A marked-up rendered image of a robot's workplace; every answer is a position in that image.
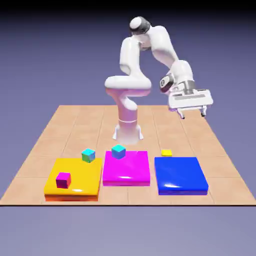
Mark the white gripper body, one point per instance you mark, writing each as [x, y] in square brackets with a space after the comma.
[190, 99]

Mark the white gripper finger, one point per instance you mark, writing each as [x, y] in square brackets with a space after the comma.
[181, 113]
[203, 111]

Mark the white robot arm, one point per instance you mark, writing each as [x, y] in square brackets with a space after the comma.
[128, 80]

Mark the small yellow cube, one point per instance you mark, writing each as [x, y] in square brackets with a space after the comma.
[166, 152]

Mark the small cyan cube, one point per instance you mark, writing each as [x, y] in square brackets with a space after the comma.
[118, 151]
[88, 155]

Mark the small magenta cube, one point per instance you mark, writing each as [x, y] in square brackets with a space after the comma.
[63, 180]

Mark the large blue box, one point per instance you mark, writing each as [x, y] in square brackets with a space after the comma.
[180, 174]

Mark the large magenta box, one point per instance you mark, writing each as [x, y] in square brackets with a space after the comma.
[128, 168]

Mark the large yellow box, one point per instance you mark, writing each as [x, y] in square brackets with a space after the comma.
[76, 178]

